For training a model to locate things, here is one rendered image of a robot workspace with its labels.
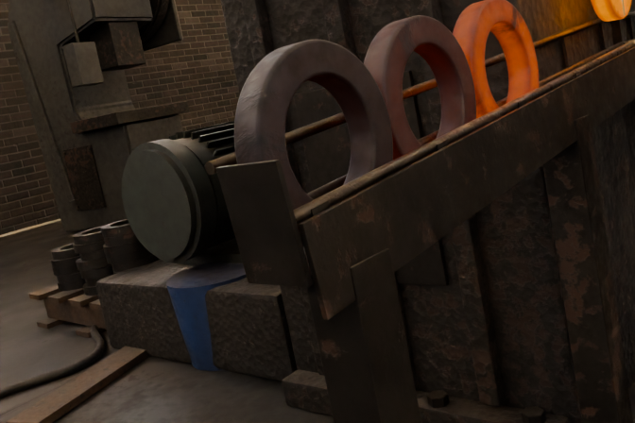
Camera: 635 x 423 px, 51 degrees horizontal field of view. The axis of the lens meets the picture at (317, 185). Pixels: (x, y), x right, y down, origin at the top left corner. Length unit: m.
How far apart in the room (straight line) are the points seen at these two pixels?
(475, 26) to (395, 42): 0.17
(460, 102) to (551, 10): 0.52
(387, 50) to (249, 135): 0.21
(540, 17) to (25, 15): 4.99
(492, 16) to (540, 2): 0.36
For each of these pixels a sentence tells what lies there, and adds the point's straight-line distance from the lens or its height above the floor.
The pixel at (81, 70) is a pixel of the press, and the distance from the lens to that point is 5.13.
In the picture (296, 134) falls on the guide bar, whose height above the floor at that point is 0.68.
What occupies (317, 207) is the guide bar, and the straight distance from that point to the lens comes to 0.56.
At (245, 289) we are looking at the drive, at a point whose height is 0.25.
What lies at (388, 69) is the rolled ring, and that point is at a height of 0.73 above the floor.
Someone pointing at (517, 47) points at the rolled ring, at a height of 0.73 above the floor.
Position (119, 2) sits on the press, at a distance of 5.47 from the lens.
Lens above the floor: 0.72
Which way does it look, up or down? 7 degrees down
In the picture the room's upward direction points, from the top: 11 degrees counter-clockwise
